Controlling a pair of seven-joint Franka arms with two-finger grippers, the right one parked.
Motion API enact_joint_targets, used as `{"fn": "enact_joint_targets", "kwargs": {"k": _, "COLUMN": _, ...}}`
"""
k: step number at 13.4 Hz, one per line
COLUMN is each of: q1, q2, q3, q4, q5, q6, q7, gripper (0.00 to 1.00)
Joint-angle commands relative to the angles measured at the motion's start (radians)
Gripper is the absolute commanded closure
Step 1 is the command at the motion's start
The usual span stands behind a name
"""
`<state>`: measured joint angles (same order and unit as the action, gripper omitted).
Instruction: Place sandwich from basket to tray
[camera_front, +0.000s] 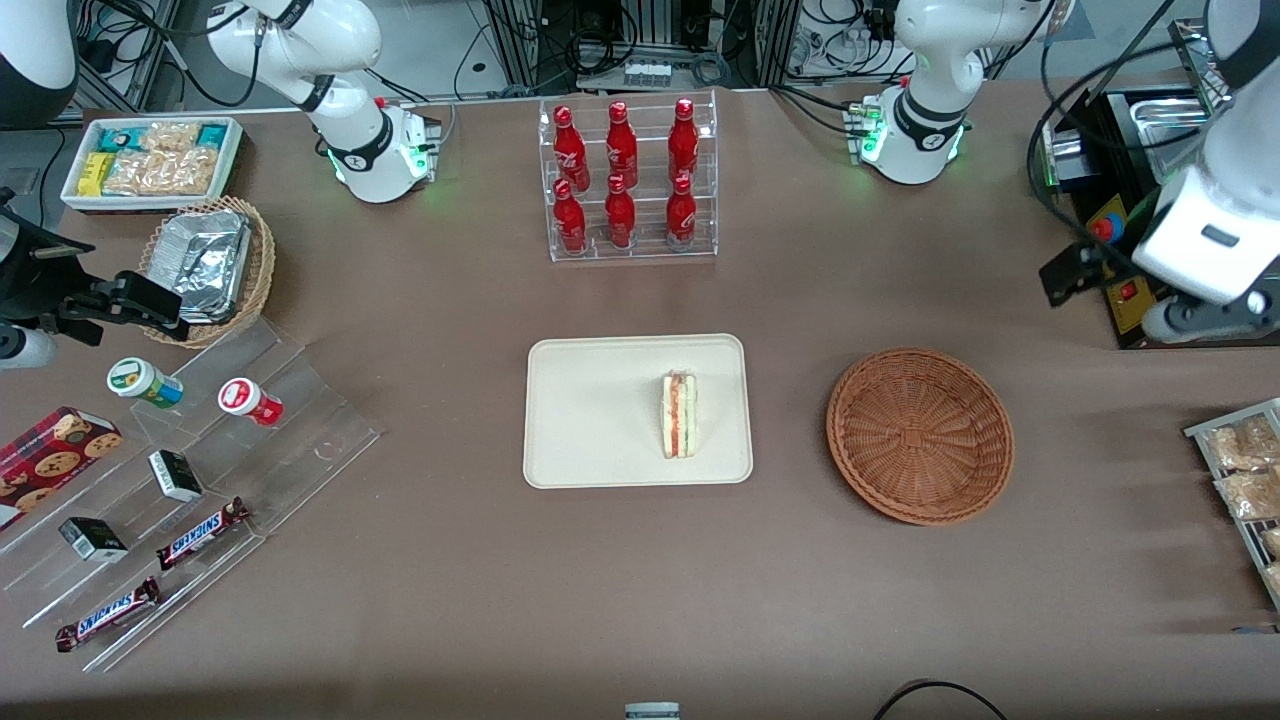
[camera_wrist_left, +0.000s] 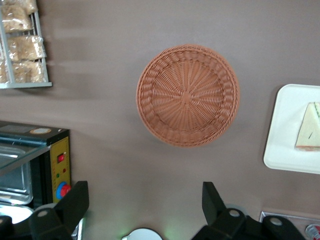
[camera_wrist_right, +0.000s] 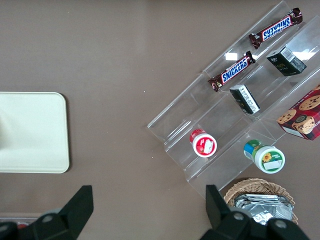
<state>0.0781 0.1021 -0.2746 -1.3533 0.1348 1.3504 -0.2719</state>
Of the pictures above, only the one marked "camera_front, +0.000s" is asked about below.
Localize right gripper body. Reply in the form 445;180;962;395
0;190;106;348

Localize triangle sandwich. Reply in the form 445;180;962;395
659;370;699;460

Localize small tan wicker basket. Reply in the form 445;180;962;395
138;196;277;350

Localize tray of packaged snacks right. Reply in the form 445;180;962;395
1185;398;1280;611

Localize large brown wicker basket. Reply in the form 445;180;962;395
826;347;1015;526

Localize cream plastic tray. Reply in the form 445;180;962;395
523;334;754;490

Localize stacked foil containers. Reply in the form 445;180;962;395
173;210;251;323

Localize white cup with green lid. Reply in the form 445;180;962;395
107;357;184;409

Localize white plastic snack bin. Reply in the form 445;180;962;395
60;115;246;216

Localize black food warmer appliance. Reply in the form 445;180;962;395
1040;15;1280;351

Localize large clear cracker bag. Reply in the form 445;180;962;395
105;148;216;196

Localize white cup with red lid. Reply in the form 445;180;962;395
218;378;284;427

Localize steel food pan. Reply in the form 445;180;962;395
1130;95;1216;186

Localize small clear cracker bag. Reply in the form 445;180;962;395
140;122;201;153

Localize small black box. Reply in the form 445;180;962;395
58;517;129;563
148;450;204;503

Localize red cookie box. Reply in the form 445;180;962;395
0;406;124;533

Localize clear acrylic stepped display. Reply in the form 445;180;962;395
0;315;382;673

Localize Snickers bar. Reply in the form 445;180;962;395
55;577;161;653
155;497;251;571

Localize red cola bottle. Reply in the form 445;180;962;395
668;98;700;183
605;101;639;189
666;173;698;248
604;175;637;249
553;180;588;254
553;105;591;191

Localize clear acrylic bottle rack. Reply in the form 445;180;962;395
538;90;719;263

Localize metal equipment rack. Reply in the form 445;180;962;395
485;0;801;96

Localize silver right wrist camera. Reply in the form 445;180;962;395
0;325;58;371

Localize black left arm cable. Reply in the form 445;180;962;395
1028;0;1231;291

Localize aluminium frame post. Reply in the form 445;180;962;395
95;0;186;111

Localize black cable arc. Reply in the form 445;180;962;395
875;680;1006;720

